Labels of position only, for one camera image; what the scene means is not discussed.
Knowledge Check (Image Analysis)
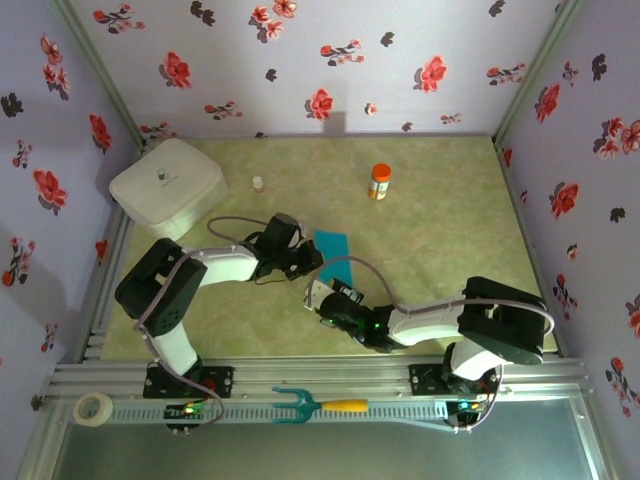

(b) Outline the blue paper sheet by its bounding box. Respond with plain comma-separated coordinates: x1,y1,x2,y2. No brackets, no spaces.
313,229,355,289

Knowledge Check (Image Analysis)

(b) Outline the grey metal sheet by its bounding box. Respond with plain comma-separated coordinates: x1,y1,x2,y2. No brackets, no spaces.
17,397,614,480

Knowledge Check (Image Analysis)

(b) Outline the orange capped bottle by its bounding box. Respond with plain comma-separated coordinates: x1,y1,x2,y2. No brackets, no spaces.
367,162,392,201

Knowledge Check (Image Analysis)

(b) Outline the white plastic lidded box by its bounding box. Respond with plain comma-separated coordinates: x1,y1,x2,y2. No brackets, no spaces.
108,138,229,245

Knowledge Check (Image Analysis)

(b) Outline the white tape roll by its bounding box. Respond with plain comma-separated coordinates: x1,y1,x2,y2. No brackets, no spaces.
72,392,114,428

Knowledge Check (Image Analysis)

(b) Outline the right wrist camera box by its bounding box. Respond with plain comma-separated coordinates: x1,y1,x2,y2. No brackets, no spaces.
304,278,335,314

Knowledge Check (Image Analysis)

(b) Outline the aluminium front rail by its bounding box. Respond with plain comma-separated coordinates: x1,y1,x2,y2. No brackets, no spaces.
47,355,594,402

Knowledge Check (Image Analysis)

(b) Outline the teal garden fork yellow handle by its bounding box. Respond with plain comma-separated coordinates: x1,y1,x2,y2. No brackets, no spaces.
271,385,369,426

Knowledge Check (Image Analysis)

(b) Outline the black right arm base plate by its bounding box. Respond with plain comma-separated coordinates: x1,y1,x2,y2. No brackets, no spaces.
408,363,501,396

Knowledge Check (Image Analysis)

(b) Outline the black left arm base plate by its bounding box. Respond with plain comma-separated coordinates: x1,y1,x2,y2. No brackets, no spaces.
143,364,235,400

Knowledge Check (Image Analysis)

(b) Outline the slotted grey cable tray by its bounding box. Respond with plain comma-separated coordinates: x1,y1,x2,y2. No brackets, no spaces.
69,402,451,427

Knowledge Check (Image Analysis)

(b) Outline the aluminium corner post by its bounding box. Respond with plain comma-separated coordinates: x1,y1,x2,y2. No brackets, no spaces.
492,0,589,151
47,0,149,154

